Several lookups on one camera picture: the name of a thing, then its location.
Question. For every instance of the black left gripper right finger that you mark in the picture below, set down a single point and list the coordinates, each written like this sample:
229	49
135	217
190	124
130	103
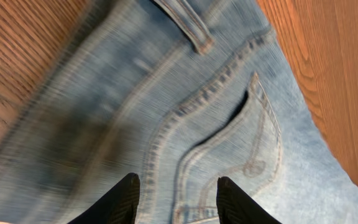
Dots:
236	207

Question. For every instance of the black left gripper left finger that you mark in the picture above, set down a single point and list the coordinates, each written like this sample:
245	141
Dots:
117	206

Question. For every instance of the light blue denim jeans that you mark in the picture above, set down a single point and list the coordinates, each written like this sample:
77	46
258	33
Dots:
181	93

